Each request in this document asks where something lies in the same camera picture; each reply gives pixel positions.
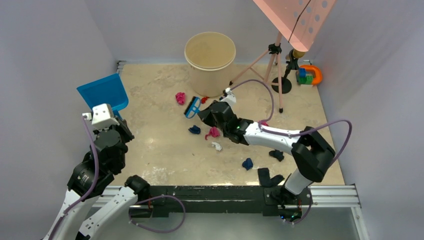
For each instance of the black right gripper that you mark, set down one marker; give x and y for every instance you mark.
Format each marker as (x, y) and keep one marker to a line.
(205, 114)

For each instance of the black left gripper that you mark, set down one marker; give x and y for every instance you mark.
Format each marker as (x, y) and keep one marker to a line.
(123, 127)

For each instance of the red paper scrap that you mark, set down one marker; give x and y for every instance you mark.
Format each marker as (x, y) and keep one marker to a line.
(204, 99)

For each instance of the blue hand brush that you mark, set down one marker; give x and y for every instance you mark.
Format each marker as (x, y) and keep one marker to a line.
(193, 107)

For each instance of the small white paper scrap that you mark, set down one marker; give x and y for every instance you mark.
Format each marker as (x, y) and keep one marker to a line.
(217, 146)

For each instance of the pink paper scrap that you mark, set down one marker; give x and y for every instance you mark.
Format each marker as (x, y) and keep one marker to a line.
(180, 98)

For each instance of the blue plastic dustpan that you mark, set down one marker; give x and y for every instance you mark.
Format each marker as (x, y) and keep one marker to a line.
(108, 90)

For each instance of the dark blue paper scrap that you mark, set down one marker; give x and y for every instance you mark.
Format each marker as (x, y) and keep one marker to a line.
(247, 164)

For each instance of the black scrap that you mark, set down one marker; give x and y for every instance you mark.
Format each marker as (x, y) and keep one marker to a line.
(279, 155)

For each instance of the dark navy front scrap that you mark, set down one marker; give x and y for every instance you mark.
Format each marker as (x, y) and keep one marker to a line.
(265, 180)

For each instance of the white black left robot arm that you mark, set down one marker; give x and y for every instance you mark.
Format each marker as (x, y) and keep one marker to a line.
(88, 181)

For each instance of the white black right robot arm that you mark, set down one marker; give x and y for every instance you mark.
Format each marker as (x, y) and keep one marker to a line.
(312, 154)

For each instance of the beige plastic bucket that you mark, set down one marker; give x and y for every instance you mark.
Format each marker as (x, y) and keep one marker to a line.
(210, 56)

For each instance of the orange blue green toy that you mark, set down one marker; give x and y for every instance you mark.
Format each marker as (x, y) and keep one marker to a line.
(308, 75)

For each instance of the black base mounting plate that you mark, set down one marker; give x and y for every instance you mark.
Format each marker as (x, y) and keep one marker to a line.
(267, 201)

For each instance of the pink music stand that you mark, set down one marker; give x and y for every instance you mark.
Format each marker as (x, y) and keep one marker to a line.
(298, 23)

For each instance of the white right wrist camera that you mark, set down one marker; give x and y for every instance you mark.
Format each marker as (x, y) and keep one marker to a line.
(228, 97)

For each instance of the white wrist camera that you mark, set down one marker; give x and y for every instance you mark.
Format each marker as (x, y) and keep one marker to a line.
(101, 117)
(228, 97)

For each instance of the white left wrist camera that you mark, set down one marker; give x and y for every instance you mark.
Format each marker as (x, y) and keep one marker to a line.
(101, 117)

